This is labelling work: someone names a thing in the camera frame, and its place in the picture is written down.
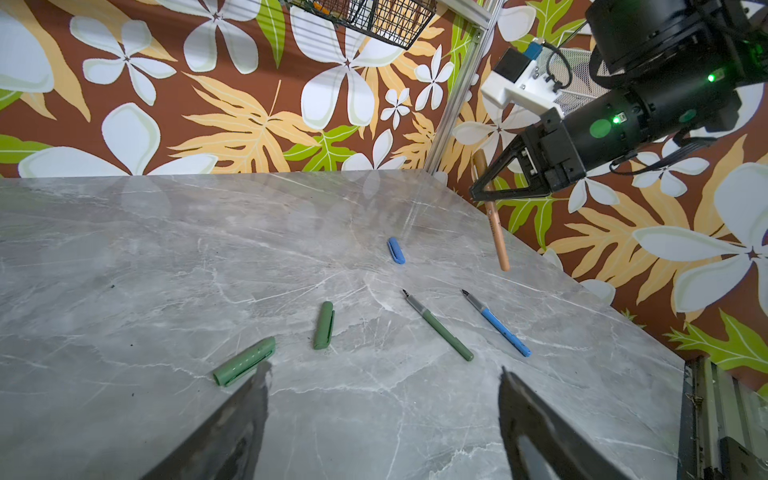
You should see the green pen cap right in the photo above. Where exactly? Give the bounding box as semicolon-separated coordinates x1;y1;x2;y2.
313;301;335;350

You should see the blue pen cap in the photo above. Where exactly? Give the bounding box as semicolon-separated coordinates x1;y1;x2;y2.
387;237;406;265

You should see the black wire basket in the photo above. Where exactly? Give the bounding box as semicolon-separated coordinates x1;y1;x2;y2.
282;0;437;50

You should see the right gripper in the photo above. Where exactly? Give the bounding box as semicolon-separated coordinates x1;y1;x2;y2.
469;89;636;202

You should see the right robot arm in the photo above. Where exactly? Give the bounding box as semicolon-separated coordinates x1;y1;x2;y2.
470;1;767;202

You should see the green pen cap left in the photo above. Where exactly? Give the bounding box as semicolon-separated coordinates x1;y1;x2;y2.
212;337;276;387

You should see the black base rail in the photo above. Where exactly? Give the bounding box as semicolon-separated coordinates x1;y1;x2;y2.
677;356;767;479

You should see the white mesh basket right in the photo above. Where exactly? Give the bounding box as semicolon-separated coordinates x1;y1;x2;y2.
538;48;606;115

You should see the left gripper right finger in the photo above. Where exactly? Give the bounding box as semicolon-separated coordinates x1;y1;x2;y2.
498;369;628;479

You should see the green pen cap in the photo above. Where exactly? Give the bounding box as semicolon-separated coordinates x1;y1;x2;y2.
212;337;276;387
313;301;335;350

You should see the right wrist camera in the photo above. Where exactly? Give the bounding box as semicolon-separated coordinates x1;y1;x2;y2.
480;39;565;118

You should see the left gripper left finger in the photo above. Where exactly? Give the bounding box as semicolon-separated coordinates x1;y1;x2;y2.
143;362;271;479

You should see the green pen middle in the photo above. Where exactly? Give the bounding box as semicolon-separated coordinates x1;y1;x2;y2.
402;289;474;361

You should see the brown pen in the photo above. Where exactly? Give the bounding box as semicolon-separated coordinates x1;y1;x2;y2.
472;149;510;272

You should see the blue pen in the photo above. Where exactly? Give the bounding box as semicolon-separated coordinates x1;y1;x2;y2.
461;289;532;357

